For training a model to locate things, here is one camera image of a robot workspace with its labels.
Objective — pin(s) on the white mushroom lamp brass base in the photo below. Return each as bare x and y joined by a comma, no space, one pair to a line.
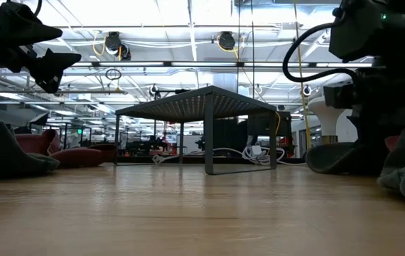
327,113

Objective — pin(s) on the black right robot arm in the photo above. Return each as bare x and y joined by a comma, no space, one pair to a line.
401,32

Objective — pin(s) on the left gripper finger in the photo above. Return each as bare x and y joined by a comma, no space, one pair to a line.
25,26
55,69

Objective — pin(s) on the grey perforated metal shelf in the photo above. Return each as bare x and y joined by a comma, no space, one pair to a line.
195,105

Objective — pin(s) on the white power adapter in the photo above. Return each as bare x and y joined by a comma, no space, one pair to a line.
256,150

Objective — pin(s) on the black monitor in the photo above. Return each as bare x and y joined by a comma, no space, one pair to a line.
263,124

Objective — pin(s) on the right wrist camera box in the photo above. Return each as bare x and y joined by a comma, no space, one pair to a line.
339,95

